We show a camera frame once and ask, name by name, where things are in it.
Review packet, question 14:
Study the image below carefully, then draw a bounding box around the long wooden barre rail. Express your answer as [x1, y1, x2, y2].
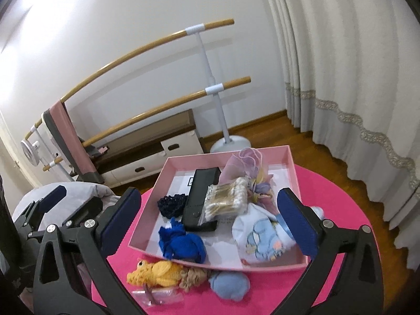
[24, 19, 235, 140]

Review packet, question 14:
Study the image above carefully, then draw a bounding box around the short wooden barre rail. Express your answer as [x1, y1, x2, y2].
[43, 76, 252, 172]

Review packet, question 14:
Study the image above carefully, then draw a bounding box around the clear plastic bag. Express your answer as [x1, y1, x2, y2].
[131, 284, 184, 308]

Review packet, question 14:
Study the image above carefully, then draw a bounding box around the yellow crochet scrunchie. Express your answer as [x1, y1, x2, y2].
[127, 259, 184, 288]

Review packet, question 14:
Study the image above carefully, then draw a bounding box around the grey pillow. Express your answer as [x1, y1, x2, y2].
[13, 181, 111, 224]

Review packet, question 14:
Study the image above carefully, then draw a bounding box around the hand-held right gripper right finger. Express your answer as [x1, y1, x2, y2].
[272, 188, 385, 315]

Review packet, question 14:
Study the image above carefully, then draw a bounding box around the small white fan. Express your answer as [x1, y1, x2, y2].
[20, 139, 42, 167]

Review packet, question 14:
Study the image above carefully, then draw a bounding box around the white barre post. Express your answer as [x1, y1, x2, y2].
[185, 23, 252, 153]
[24, 123, 77, 183]

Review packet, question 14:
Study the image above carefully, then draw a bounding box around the navy scrunchie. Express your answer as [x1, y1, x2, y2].
[157, 193, 190, 220]

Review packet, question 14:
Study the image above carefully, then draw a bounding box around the small grey pink object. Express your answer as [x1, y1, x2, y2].
[86, 144, 109, 158]

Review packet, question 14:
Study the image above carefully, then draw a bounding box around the white printed cloth pouch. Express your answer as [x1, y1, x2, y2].
[231, 202, 325, 265]

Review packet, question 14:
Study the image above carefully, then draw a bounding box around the blue knit scrunchie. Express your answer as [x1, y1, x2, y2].
[158, 218, 208, 264]

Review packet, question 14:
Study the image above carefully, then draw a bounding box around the pink cardboard box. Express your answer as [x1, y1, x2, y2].
[127, 145, 311, 271]

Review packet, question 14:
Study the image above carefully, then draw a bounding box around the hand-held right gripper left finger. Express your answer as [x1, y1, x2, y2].
[33, 186, 155, 315]

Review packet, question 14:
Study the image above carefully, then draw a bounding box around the pink organza bag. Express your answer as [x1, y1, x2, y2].
[218, 148, 266, 184]

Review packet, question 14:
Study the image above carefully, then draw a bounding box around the black case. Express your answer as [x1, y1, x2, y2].
[181, 168, 221, 233]

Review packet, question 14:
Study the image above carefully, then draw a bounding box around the pink grey hanging mat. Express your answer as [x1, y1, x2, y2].
[42, 102, 106, 184]

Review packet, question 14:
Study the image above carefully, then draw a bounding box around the light blue fluffy scrunchie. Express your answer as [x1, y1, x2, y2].
[209, 271, 251, 302]

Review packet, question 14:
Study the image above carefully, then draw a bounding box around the cream curtain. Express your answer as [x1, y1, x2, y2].
[258, 0, 420, 254]

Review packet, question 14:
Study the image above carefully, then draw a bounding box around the round pink table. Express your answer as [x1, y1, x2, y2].
[90, 166, 383, 315]

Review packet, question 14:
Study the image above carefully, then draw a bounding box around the low brown white cabinet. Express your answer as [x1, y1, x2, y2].
[88, 110, 204, 188]

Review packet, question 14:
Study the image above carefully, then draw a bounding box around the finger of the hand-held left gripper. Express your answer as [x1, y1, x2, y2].
[67, 198, 104, 228]
[31, 185, 68, 218]

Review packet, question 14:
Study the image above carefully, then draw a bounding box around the cotton swab bag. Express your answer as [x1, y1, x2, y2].
[203, 176, 252, 220]

